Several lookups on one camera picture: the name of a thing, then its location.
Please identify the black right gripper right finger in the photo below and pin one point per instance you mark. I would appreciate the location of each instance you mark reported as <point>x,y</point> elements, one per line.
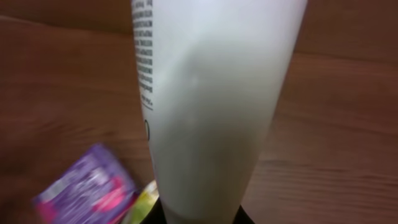
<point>242,217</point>

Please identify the white tube gold cap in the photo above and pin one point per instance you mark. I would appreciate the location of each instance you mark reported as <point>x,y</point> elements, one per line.
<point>210,75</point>

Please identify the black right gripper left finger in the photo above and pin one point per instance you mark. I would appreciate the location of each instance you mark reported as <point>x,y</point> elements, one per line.
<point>156,215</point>

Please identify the green yellow snack packet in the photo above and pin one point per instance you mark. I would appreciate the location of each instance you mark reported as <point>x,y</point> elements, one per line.
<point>142,205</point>

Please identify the purple pad package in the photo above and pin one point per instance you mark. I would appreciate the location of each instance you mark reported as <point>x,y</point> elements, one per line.
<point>96,189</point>

